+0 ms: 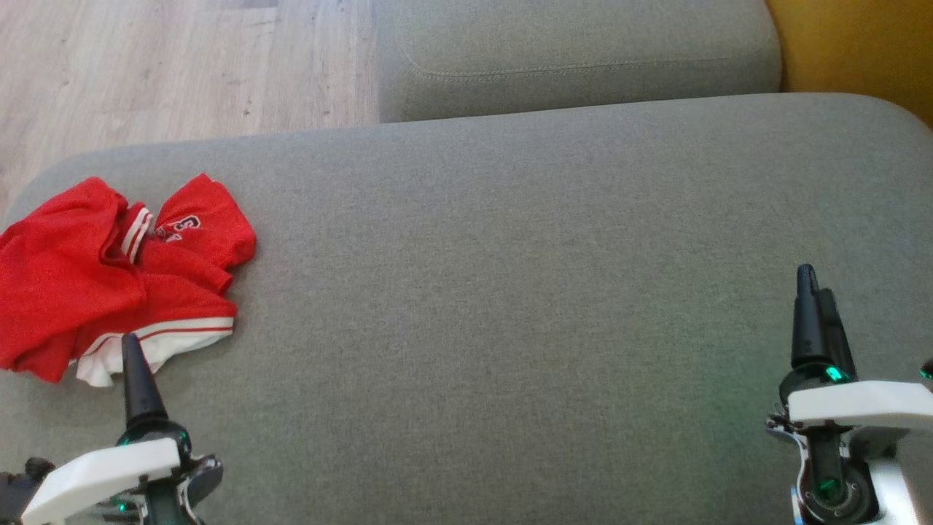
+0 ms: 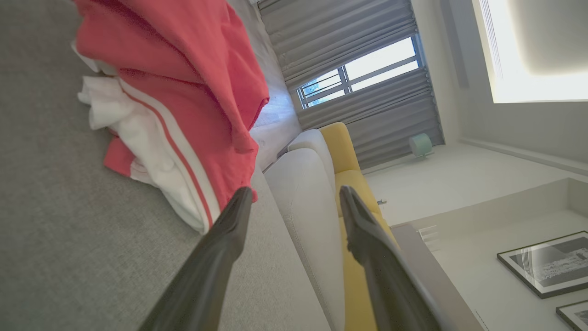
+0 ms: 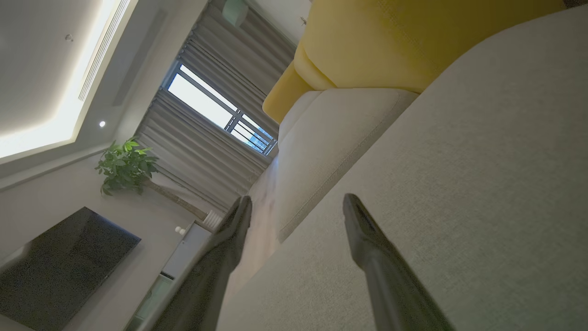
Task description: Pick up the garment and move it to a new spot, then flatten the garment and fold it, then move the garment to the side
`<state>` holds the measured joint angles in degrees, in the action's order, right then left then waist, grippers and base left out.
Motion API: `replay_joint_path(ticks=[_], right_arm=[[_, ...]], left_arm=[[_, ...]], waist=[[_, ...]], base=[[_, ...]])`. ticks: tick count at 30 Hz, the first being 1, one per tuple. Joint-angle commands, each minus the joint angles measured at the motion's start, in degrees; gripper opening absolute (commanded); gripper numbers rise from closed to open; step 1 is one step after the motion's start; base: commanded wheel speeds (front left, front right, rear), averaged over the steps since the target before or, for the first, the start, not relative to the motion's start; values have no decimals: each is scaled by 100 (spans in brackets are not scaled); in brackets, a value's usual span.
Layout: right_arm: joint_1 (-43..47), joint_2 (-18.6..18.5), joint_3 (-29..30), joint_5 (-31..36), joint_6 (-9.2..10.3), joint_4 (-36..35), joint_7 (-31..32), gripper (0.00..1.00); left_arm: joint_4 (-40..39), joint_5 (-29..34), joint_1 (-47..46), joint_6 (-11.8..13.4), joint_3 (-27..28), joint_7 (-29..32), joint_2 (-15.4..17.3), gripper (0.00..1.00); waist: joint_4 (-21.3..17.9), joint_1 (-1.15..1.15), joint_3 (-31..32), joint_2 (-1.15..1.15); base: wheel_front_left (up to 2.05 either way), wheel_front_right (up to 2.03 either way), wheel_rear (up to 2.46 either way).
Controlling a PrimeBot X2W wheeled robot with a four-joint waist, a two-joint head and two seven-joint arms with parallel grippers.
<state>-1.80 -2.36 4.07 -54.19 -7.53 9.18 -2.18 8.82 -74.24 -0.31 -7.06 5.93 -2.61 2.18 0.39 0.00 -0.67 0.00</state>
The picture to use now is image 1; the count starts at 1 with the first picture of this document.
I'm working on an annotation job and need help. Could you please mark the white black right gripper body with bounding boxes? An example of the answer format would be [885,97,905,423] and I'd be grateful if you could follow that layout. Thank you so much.
[779,362,933,430]

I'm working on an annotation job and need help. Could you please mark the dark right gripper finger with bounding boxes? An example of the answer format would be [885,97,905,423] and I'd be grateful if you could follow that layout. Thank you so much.
[819,289,858,377]
[791,264,830,370]

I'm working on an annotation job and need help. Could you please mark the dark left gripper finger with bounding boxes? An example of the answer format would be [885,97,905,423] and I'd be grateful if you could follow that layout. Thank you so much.
[120,333,168,432]

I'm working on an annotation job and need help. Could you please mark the grey sofa back cushion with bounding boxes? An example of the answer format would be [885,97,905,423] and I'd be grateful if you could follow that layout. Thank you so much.
[375,0,783,123]

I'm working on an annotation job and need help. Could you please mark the red basketball jersey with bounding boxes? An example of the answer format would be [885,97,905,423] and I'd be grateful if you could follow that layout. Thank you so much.
[0,177,236,388]

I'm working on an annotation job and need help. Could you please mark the grey sofa seat cushion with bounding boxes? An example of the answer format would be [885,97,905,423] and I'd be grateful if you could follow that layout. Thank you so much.
[0,93,933,525]

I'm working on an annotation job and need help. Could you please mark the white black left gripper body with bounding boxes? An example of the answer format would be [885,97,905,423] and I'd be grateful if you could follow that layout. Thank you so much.
[22,421,224,525]

